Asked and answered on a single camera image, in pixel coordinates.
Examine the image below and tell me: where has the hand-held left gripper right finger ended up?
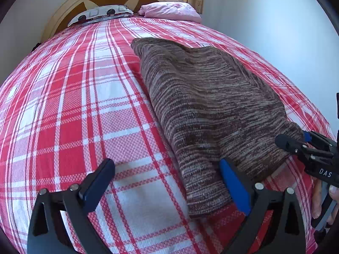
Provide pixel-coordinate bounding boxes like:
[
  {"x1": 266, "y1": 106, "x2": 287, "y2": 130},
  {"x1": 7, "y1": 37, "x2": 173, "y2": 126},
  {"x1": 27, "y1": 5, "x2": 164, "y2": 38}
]
[{"x1": 219, "y1": 158, "x2": 306, "y2": 254}]

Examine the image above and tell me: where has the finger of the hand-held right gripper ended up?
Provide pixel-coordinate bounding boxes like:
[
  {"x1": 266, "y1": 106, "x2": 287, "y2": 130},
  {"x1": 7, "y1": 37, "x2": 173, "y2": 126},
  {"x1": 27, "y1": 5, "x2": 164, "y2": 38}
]
[
  {"x1": 303, "y1": 130, "x2": 338, "y2": 150},
  {"x1": 275, "y1": 134, "x2": 334, "y2": 164}
]

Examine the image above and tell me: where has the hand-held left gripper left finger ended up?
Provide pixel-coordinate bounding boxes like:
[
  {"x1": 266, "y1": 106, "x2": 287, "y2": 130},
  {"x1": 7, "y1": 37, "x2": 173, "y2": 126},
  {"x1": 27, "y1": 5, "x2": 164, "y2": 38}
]
[{"x1": 26, "y1": 158, "x2": 115, "y2": 254}]

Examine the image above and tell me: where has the brown knitted sweater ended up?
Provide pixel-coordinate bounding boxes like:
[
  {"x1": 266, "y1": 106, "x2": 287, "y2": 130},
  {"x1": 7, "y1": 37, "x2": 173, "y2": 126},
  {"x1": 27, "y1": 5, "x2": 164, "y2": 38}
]
[{"x1": 131, "y1": 37, "x2": 308, "y2": 219}]

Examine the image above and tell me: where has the person's right hand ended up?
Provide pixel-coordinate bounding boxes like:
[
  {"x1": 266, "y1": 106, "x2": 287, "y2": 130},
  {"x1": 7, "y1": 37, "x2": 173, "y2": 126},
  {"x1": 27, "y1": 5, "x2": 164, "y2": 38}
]
[{"x1": 311, "y1": 176, "x2": 339, "y2": 226}]

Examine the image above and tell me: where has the red plaid bed sheet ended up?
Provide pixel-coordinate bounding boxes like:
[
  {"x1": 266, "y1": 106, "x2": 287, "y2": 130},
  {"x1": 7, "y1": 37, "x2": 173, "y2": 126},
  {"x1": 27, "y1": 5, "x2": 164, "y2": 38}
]
[{"x1": 0, "y1": 16, "x2": 334, "y2": 254}]

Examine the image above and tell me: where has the grey patterned pillow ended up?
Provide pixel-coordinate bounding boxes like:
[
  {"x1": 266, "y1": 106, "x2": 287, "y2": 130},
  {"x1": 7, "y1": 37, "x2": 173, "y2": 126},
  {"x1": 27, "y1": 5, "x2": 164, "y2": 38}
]
[{"x1": 67, "y1": 4, "x2": 134, "y2": 27}]

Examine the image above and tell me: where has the pink pillow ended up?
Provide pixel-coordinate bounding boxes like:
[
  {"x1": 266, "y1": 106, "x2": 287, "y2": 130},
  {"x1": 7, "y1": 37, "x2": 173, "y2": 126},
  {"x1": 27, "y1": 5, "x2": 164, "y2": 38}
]
[{"x1": 139, "y1": 2, "x2": 202, "y2": 23}]

